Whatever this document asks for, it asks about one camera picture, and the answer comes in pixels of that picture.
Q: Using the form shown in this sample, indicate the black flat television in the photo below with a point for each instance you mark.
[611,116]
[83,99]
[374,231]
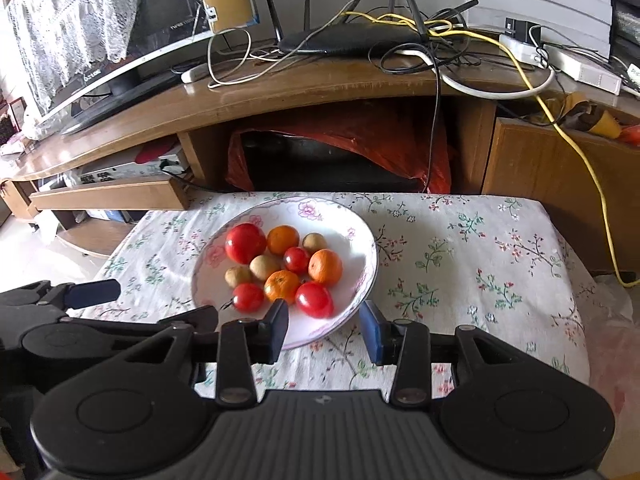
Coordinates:
[108,88]

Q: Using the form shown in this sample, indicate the orange mandarin back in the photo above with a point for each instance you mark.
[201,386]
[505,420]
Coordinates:
[281,238]

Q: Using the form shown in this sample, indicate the orange mandarin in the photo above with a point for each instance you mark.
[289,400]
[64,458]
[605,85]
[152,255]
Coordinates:
[281,238]
[325,267]
[282,284]

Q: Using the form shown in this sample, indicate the white lace cloth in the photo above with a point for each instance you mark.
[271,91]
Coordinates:
[59,39]

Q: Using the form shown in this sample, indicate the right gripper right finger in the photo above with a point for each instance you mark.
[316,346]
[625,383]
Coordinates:
[403,343]

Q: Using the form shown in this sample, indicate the floral tablecloth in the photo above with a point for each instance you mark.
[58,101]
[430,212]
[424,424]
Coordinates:
[444,260]

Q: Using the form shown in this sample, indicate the white power strip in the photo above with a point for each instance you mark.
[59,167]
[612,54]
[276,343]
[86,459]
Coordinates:
[573,65]

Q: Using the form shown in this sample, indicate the white floral plate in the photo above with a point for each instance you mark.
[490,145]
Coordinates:
[346,233]

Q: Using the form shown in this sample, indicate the red cherry tomato centre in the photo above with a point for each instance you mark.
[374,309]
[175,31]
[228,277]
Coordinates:
[296,260]

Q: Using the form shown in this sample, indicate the large red tomato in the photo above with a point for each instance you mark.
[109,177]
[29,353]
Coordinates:
[244,242]

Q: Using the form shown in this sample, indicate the wooden TV stand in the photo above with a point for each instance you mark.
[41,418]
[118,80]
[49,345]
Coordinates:
[203,120]

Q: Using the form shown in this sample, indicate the white remote control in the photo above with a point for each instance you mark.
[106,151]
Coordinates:
[196,73]

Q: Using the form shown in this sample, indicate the small red tomato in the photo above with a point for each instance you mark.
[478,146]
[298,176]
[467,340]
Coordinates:
[314,300]

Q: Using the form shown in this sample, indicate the tan longan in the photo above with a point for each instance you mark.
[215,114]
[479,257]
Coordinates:
[313,242]
[263,266]

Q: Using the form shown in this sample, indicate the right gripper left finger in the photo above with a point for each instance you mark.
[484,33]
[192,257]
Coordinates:
[241,344]

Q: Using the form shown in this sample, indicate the silver media player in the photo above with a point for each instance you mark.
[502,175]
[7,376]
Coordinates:
[147,160]

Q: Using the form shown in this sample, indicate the tan longan fruit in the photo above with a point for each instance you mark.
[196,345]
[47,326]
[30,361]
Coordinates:
[237,275]

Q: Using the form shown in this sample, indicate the tan longan back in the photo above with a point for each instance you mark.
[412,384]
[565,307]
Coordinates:
[313,242]

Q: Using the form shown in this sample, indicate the red tomato with stem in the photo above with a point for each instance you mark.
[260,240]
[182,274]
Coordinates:
[246,298]

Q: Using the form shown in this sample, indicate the black wifi router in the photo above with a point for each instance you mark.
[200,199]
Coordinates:
[342,37]

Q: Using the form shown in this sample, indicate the brown cardboard panel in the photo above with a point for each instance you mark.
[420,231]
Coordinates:
[536,163]

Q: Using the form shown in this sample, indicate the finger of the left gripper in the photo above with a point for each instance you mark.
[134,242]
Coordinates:
[79,296]
[203,320]

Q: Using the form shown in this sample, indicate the tan longan centre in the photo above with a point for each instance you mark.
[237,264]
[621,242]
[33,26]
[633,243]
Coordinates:
[263,266]

